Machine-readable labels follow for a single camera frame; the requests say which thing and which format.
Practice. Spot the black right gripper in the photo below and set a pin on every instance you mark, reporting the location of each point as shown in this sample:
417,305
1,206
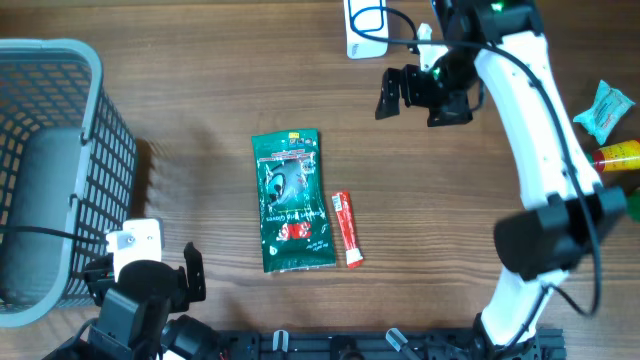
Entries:
456,112

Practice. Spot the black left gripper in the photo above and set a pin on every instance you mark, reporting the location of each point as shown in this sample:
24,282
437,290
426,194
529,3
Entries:
196,279

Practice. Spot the green glove packet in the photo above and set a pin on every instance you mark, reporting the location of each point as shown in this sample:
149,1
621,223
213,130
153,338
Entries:
295,230

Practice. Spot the red sauce sachet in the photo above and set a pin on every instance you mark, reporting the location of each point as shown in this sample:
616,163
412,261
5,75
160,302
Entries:
344,211

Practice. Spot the pale green wipes packet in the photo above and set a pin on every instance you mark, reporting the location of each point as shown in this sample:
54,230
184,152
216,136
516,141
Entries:
609,106

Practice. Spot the red yellow sauce bottle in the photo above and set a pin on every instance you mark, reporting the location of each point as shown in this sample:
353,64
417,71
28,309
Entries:
618,157

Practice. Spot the green lid jar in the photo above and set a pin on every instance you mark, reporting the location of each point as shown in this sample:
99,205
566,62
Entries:
633,205

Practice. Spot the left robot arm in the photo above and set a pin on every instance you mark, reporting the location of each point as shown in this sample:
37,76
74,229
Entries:
142,312

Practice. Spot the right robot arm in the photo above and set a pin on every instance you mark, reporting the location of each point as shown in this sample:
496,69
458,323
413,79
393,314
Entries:
501,46

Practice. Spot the white barcode scanner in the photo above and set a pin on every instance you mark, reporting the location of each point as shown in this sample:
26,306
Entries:
371,22

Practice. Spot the grey plastic basket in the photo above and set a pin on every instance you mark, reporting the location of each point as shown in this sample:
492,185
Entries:
68,164

